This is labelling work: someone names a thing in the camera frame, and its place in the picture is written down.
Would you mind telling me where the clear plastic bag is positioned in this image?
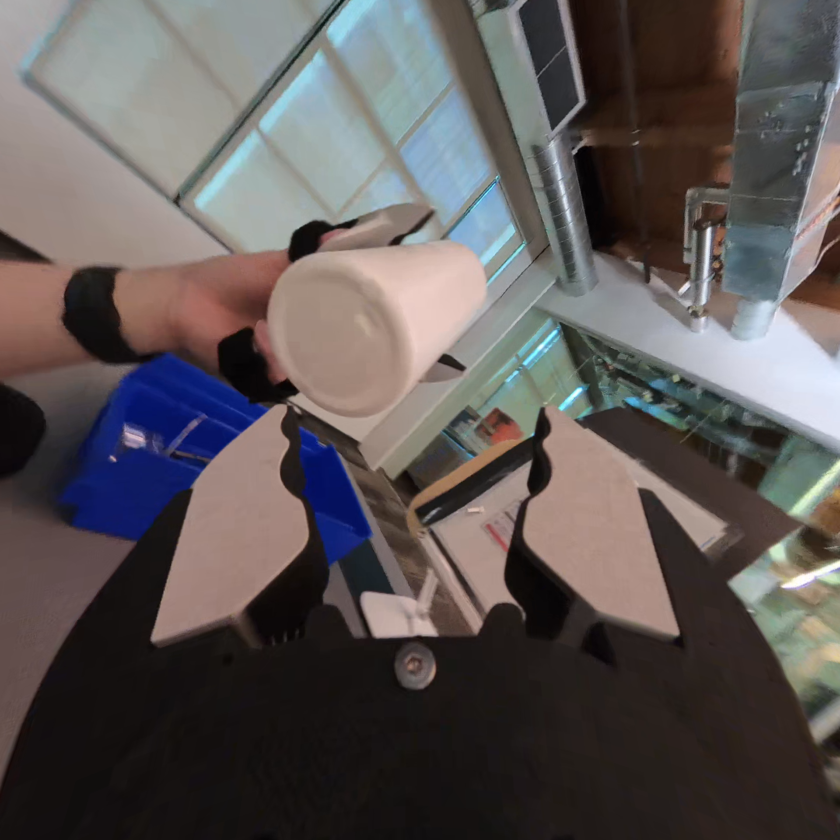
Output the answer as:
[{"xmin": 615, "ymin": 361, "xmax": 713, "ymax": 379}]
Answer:
[{"xmin": 107, "ymin": 423, "xmax": 166, "ymax": 462}]

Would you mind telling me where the rectangular metal duct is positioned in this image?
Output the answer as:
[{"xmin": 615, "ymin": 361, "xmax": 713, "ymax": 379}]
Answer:
[{"xmin": 721, "ymin": 0, "xmax": 840, "ymax": 341}]

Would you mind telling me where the person's left forearm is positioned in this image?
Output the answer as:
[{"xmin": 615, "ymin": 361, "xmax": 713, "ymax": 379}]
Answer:
[{"xmin": 0, "ymin": 259, "xmax": 74, "ymax": 380}]

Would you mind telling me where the vertical metal pipe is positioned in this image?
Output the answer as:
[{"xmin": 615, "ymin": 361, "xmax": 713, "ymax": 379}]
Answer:
[{"xmin": 681, "ymin": 185, "xmax": 731, "ymax": 333}]

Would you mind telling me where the round spiral metal duct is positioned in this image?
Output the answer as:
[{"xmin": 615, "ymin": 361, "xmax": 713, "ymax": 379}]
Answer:
[{"xmin": 530, "ymin": 140, "xmax": 599, "ymax": 298}]

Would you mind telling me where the black board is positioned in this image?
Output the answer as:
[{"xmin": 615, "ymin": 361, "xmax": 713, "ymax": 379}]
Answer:
[{"xmin": 581, "ymin": 407, "xmax": 806, "ymax": 580}]

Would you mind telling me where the dark ceiling panel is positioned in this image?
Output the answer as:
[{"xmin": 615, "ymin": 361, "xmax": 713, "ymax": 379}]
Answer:
[{"xmin": 507, "ymin": 0, "xmax": 587, "ymax": 134}]

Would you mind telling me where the white bottle with black cap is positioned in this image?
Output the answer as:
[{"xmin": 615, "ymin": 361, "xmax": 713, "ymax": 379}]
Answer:
[{"xmin": 266, "ymin": 239, "xmax": 488, "ymax": 420}]

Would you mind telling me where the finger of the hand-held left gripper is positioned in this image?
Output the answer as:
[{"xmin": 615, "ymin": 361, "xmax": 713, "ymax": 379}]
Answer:
[
  {"xmin": 420, "ymin": 354, "xmax": 467, "ymax": 385},
  {"xmin": 320, "ymin": 203, "xmax": 438, "ymax": 254}
]

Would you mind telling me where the person's black clothing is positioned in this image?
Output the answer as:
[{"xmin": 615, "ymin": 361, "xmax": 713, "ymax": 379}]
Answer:
[{"xmin": 0, "ymin": 383, "xmax": 47, "ymax": 478}]

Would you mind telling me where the black wristband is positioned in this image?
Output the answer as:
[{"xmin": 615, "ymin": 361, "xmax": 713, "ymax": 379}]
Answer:
[{"xmin": 62, "ymin": 265, "xmax": 157, "ymax": 366}]

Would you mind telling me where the white stand base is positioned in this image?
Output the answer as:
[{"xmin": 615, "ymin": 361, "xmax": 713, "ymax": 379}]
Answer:
[{"xmin": 359, "ymin": 570, "xmax": 439, "ymax": 639}]

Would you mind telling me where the large frosted window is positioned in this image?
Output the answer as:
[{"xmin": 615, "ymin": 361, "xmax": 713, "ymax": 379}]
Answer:
[{"xmin": 20, "ymin": 0, "xmax": 530, "ymax": 291}]

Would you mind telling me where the blue plastic bin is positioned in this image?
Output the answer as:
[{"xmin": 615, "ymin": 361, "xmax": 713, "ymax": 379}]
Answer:
[{"xmin": 58, "ymin": 353, "xmax": 373, "ymax": 567}]

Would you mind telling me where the person's left hand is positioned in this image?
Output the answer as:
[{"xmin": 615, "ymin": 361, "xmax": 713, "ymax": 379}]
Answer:
[{"xmin": 118, "ymin": 220, "xmax": 358, "ymax": 389}]

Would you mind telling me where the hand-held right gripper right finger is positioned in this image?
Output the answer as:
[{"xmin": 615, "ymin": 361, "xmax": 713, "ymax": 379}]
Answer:
[{"xmin": 504, "ymin": 406, "xmax": 681, "ymax": 649}]

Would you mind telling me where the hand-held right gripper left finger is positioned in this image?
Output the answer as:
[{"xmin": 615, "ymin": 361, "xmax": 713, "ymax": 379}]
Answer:
[{"xmin": 150, "ymin": 403, "xmax": 330, "ymax": 649}]

